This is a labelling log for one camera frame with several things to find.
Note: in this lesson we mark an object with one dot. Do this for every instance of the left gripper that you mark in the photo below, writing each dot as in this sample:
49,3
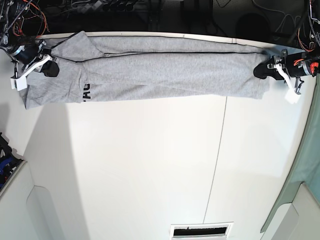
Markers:
297,65

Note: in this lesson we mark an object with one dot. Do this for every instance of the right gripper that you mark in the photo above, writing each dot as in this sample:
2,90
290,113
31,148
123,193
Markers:
28,53

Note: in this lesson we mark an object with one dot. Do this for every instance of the grey t-shirt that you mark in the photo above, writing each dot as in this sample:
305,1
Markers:
120,68

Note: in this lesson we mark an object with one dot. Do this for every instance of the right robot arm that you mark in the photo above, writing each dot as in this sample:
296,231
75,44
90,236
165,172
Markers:
13,15

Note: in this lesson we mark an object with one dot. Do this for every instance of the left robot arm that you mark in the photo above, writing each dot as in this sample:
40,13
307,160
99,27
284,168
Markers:
307,31

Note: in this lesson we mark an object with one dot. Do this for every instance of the white slotted vent panel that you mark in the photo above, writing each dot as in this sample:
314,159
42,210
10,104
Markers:
205,231

